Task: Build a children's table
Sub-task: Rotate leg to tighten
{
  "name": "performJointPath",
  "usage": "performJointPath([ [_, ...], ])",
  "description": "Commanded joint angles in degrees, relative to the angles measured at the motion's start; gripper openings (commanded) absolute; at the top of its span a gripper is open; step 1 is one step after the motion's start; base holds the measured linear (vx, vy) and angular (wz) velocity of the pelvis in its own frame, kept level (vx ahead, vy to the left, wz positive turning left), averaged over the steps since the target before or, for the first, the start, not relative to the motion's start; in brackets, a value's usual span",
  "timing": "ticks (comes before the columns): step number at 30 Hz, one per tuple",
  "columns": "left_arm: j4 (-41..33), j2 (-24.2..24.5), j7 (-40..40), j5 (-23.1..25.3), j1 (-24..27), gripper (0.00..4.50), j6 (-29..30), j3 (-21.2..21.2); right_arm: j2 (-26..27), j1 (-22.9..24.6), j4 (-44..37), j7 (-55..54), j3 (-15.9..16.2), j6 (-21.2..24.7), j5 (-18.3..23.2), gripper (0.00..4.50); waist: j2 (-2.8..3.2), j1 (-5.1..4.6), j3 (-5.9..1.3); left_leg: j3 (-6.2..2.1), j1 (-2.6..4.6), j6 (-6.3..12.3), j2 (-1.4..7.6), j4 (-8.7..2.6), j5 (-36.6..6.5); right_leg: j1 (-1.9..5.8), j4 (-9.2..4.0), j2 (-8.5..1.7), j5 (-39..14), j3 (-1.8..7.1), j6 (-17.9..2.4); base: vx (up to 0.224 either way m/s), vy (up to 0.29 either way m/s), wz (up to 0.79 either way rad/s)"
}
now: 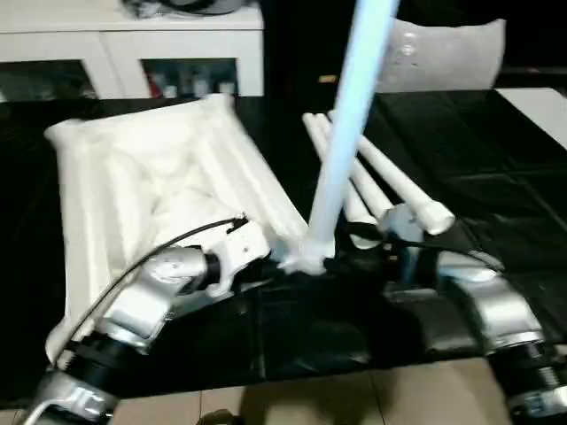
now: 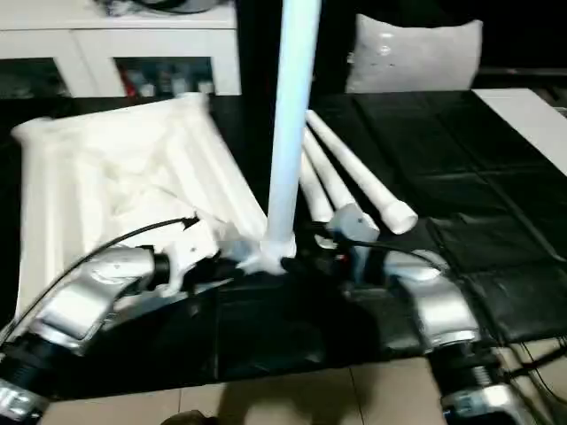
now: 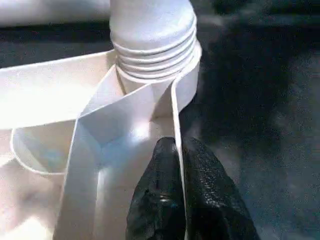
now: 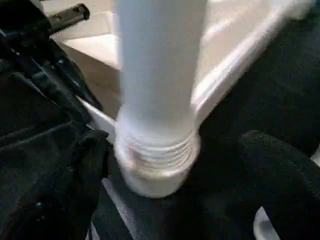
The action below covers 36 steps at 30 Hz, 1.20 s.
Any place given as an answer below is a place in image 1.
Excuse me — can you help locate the white plastic table leg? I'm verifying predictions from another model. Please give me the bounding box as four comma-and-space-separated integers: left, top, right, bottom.
302, 112, 373, 251
327, 110, 455, 236
305, 0, 402, 249
312, 113, 393, 222

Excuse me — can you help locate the white plastic table top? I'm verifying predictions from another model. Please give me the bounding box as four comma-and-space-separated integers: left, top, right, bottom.
43, 92, 336, 362

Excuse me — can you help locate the black work mat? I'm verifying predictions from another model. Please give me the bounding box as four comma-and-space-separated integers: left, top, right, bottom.
0, 88, 567, 411

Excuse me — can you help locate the grey cushion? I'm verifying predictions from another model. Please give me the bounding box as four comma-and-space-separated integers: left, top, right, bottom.
376, 17, 507, 94

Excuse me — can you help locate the black cabinet with gold label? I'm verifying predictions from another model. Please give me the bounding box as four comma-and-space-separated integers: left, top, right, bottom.
263, 0, 395, 97

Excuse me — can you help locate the dark round helmet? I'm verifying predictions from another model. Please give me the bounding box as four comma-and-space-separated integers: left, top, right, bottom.
150, 0, 243, 17

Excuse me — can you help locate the white sideboard with glass doors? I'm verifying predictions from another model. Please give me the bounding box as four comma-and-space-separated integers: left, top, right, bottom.
0, 6, 266, 101

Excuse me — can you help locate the grey crumpled cloth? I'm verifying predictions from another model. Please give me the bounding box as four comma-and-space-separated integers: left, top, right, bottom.
121, 0, 156, 19

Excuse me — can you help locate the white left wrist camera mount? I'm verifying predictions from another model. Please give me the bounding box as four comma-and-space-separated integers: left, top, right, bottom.
206, 219, 271, 298

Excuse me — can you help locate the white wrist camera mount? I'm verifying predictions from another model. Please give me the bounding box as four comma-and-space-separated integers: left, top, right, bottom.
380, 203, 426, 284
206, 219, 271, 298

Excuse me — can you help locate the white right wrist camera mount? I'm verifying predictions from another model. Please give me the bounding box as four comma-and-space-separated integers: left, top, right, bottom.
380, 203, 426, 284

